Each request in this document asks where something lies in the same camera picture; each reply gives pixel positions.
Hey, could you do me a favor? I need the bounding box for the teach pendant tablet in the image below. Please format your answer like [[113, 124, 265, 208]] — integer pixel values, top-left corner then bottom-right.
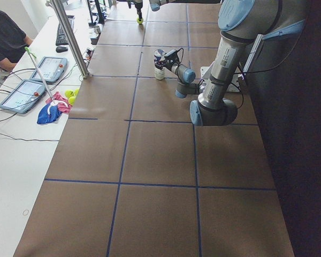
[[37, 56, 68, 84], [0, 79, 45, 114]]

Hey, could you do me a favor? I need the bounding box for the black keyboard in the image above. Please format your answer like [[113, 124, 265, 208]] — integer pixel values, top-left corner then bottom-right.
[[56, 24, 68, 46]]

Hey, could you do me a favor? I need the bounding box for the near teach pendant tablet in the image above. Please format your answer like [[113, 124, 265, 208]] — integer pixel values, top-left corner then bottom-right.
[[0, 79, 45, 114]]

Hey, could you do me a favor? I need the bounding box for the small metal cup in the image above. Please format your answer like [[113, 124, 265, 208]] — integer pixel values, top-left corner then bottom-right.
[[93, 25, 101, 34]]

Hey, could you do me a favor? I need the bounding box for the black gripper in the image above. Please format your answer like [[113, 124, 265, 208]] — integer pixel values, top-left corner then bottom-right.
[[133, 0, 143, 20], [155, 58, 180, 72]]

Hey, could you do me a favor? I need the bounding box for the far teach pendant tablet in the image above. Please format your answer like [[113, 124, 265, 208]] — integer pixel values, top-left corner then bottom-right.
[[37, 56, 68, 84]]

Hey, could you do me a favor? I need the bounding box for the seated person in black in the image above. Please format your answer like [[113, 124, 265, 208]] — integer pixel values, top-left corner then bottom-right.
[[0, 10, 33, 72]]

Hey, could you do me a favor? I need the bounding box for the blue cloth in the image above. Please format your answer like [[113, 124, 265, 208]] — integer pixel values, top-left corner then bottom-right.
[[37, 103, 62, 125]]

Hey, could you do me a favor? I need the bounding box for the spare yellow tennis ball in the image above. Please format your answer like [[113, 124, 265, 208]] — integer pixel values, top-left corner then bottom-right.
[[64, 90, 74, 99]]

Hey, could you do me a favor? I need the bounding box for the pink cloth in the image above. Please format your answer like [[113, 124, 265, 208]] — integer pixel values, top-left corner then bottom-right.
[[45, 92, 72, 114]]

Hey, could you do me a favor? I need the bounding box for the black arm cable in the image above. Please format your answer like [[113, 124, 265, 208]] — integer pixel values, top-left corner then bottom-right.
[[173, 47, 193, 71]]

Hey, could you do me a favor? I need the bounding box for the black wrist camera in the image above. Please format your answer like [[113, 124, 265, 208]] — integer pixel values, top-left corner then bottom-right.
[[164, 49, 179, 60]]

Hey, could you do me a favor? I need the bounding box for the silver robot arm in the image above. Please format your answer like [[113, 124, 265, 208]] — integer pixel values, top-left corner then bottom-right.
[[154, 1, 308, 126]]

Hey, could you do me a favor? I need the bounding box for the white grabber stick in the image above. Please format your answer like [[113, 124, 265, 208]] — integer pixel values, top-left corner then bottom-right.
[[24, 47, 57, 105]]

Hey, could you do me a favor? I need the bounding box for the black computer mouse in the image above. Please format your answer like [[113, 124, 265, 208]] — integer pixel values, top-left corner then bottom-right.
[[56, 46, 68, 53]]

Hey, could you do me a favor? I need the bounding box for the aluminium frame post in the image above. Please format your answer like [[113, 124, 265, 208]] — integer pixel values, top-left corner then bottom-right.
[[50, 0, 89, 79]]

